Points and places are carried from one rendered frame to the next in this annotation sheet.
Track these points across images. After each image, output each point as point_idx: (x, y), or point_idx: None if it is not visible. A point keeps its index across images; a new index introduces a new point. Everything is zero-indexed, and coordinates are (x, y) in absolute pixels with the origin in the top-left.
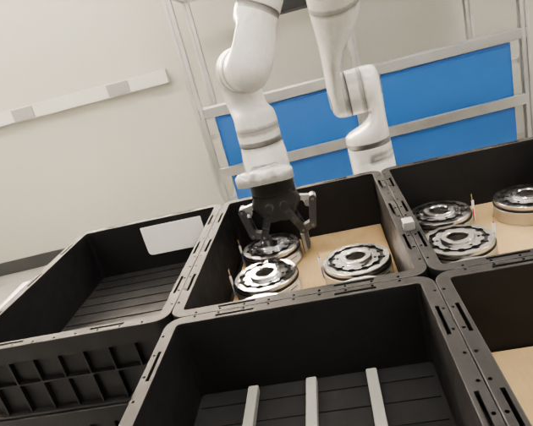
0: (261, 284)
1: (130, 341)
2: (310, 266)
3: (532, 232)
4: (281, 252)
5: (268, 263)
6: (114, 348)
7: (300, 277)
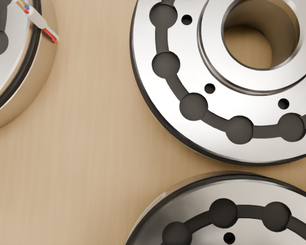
0: None
1: None
2: (100, 171)
3: None
4: (193, 208)
5: (249, 140)
6: None
7: (136, 106)
